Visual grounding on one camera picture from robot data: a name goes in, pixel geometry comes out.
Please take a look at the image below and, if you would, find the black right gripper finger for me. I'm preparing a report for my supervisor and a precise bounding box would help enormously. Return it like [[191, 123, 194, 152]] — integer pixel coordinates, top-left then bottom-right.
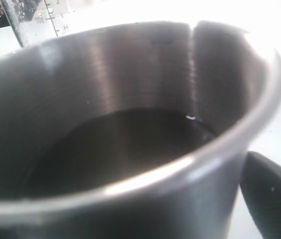
[[240, 151, 281, 239]]

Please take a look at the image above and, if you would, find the stainless steel tumbler cup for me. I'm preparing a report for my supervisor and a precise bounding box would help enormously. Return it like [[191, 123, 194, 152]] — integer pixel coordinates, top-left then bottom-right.
[[0, 21, 281, 239]]

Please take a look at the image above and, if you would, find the clear plastic measuring cup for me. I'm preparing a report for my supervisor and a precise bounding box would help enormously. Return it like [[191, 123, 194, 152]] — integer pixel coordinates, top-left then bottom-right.
[[1, 0, 90, 47]]

